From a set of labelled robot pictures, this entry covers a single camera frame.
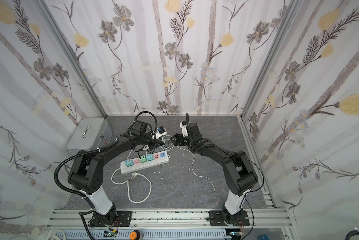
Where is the teal charger with cable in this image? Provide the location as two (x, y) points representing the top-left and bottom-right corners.
(125, 160), (134, 167)

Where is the white charging cable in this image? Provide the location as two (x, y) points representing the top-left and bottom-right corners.
(163, 134), (216, 193)

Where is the green charger with black cable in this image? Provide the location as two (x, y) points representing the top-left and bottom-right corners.
(139, 156), (147, 163)

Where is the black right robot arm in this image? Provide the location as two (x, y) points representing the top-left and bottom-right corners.
(171, 113), (262, 226)

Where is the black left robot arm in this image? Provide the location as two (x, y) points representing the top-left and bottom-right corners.
(54, 111), (159, 228)

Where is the white colourful power strip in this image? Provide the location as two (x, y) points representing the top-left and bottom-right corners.
(120, 151), (170, 175)

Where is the grey metal first-aid box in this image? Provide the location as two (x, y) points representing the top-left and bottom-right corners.
(65, 118), (114, 155)

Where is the orange emergency button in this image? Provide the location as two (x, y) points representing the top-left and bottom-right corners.
(129, 230), (142, 240)

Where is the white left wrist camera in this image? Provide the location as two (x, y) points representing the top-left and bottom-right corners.
(155, 126), (167, 139)

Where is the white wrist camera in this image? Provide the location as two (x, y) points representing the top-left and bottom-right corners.
(155, 126), (167, 139)
(180, 121), (188, 137)

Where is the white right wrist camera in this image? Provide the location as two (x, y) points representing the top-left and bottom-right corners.
(180, 121), (188, 137)

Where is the white slotted cable duct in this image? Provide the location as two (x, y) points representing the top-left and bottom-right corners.
(49, 229), (231, 240)

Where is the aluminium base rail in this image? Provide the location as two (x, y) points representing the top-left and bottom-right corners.
(44, 208), (294, 230)

